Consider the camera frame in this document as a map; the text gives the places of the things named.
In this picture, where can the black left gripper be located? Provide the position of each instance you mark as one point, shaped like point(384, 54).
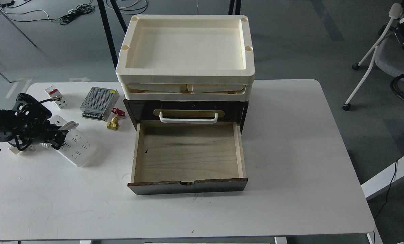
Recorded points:
point(28, 124)

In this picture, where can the white power strip with cable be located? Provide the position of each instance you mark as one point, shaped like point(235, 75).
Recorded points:
point(77, 148)

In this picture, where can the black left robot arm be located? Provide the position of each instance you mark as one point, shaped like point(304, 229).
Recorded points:
point(28, 124)

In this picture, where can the white red circuit breaker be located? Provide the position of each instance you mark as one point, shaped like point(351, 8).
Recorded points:
point(57, 98)

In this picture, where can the white travel plug adapter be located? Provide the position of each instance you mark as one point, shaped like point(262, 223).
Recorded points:
point(15, 150)

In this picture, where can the metal mesh power supply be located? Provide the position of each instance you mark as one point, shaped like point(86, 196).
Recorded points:
point(98, 103)

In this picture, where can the open wooden drawer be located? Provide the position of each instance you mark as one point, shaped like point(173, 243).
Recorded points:
point(187, 158)

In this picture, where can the cream plastic tray organizer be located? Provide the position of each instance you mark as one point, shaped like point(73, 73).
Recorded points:
point(187, 58)

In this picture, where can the white rolling chair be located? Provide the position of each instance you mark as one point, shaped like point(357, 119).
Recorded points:
point(386, 52)

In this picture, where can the brass valve red handle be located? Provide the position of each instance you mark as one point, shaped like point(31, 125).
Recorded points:
point(114, 123)

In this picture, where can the white drawer handle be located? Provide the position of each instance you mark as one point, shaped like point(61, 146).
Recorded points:
point(188, 121)

